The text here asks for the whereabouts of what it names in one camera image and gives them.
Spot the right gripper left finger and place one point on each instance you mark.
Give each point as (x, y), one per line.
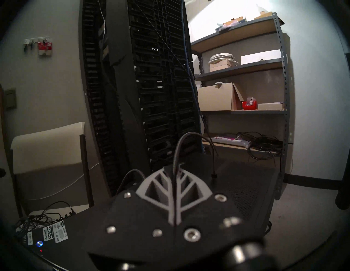
(131, 218)

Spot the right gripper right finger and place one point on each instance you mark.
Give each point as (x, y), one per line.
(207, 215)

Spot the black workstation tower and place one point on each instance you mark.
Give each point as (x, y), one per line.
(246, 191)

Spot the white plastic package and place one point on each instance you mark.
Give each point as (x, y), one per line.
(229, 140)

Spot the cream folding chair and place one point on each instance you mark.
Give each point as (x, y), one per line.
(46, 147)

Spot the small red bin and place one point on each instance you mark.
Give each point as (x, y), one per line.
(249, 105)

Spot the open cardboard box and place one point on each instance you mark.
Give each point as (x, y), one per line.
(214, 97)

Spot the grey metal shelf unit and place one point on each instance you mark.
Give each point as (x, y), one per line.
(273, 112)

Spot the flat tan box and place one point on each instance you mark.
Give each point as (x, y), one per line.
(270, 106)

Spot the black server rack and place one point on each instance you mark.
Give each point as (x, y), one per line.
(153, 82)

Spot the small cardboard box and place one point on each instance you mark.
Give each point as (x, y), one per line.
(218, 67)

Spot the white flat box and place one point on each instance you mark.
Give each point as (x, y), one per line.
(261, 57)

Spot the pink plastic bag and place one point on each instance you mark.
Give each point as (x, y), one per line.
(227, 25)

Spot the brown cardboard box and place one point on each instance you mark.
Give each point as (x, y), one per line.
(235, 20)

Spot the low flat cardboard box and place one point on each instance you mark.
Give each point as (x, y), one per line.
(264, 15)

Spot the beige wall box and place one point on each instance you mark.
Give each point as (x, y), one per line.
(10, 98)

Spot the white key hook rail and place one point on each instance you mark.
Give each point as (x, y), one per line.
(35, 39)

